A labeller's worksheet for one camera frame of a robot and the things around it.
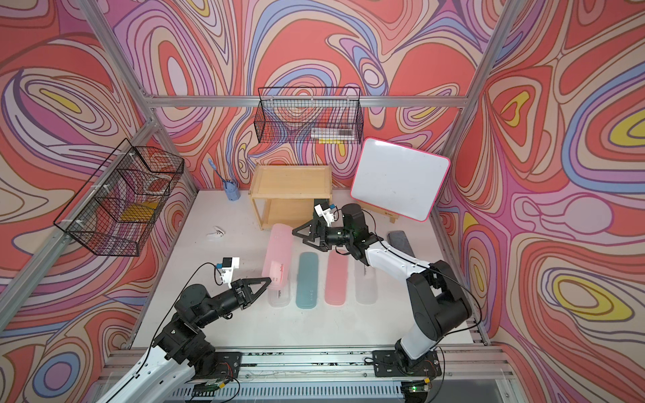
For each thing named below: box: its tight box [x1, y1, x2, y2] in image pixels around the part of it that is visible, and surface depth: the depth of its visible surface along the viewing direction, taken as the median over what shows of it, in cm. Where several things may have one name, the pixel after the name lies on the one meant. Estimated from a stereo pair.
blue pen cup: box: [224, 180, 242, 202], surface depth 114 cm
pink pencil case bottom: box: [262, 223, 294, 291], surface depth 75 cm
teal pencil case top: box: [295, 251, 319, 309], surface depth 93 cm
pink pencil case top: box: [324, 250, 349, 307], surface depth 92 cm
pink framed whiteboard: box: [349, 136, 451, 223], surface depth 101 cm
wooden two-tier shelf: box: [248, 164, 334, 231], surface depth 99 cm
